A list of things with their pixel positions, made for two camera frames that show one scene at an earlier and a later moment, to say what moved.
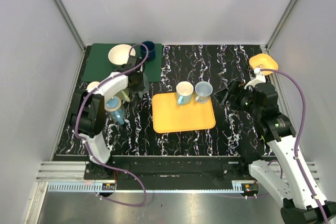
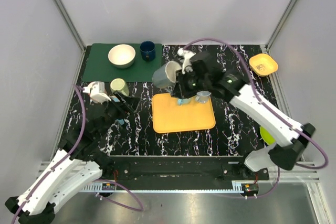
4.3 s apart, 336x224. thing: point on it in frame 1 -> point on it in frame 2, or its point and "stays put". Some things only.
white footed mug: x=203 y=89 stays put
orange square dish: x=263 y=61 stays put
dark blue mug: x=151 y=47 stays put
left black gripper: x=142 y=83 -> x=118 y=106
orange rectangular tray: x=168 y=116 stays put
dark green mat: x=97 y=63 stays put
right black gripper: x=235 y=87 -> x=180 y=90
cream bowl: x=118 y=54 stays put
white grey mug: x=146 y=85 -> x=165 y=76
